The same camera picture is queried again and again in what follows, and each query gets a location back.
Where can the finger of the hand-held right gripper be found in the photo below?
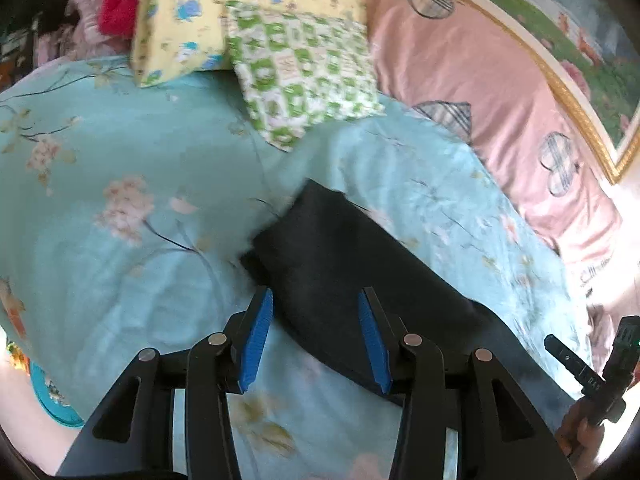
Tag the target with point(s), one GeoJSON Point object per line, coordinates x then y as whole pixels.
{"type": "Point", "coordinates": [572, 362]}

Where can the person's right hand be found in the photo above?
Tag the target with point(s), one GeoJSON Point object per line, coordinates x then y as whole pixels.
{"type": "Point", "coordinates": [575, 430]}

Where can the pink quilt with plaid hearts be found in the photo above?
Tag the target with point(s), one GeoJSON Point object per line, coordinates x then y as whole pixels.
{"type": "Point", "coordinates": [475, 75]}

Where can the black pants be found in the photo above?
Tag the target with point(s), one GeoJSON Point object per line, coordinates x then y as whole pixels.
{"type": "Point", "coordinates": [330, 255]}

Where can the green checkered pillow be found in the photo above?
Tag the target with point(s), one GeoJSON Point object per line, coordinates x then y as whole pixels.
{"type": "Point", "coordinates": [295, 70]}

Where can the light blue floral blanket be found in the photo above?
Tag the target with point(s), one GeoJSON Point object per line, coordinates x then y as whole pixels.
{"type": "Point", "coordinates": [125, 170]}

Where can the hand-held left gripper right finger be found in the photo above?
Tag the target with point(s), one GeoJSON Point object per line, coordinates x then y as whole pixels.
{"type": "Point", "coordinates": [375, 345]}

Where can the teal round object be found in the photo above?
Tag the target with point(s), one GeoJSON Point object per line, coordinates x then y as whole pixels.
{"type": "Point", "coordinates": [55, 400]}

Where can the pink crumpled clothes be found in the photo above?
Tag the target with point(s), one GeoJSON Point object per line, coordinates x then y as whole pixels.
{"type": "Point", "coordinates": [85, 20]}

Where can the yellow cartoon print pillow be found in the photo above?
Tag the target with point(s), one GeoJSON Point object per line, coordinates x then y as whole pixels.
{"type": "Point", "coordinates": [200, 5]}

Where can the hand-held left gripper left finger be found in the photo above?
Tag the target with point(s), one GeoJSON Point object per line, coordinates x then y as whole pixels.
{"type": "Point", "coordinates": [255, 340]}

